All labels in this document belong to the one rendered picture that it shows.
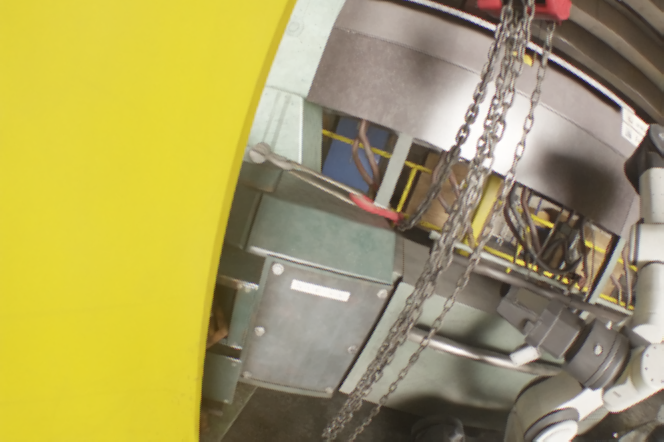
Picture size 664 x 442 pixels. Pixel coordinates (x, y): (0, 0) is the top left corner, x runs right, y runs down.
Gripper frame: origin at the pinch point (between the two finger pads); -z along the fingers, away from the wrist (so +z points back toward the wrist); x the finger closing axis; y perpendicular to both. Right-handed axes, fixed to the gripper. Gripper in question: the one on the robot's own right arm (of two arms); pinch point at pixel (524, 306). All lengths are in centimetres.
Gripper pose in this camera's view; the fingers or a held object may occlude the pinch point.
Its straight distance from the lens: 48.2
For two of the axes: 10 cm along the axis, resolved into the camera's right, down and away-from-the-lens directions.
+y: 3.3, -9.2, -2.2
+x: 7.8, 1.3, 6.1
